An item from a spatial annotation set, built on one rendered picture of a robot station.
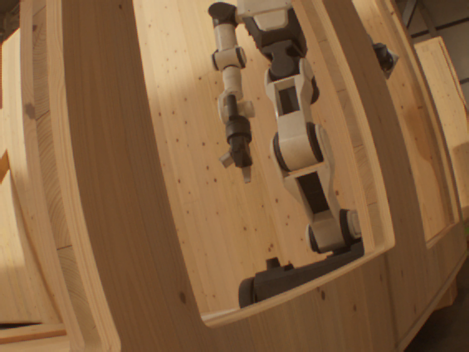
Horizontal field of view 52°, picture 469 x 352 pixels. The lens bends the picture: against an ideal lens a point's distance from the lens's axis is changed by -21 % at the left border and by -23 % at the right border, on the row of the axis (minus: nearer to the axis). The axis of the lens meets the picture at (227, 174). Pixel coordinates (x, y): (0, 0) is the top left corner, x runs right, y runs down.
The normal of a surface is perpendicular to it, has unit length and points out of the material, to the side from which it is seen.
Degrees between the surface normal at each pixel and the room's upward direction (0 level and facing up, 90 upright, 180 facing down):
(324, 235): 115
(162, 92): 90
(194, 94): 90
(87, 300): 90
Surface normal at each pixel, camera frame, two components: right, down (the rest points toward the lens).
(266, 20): -0.28, -0.31
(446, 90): -0.54, 0.00
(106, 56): 0.81, -0.28
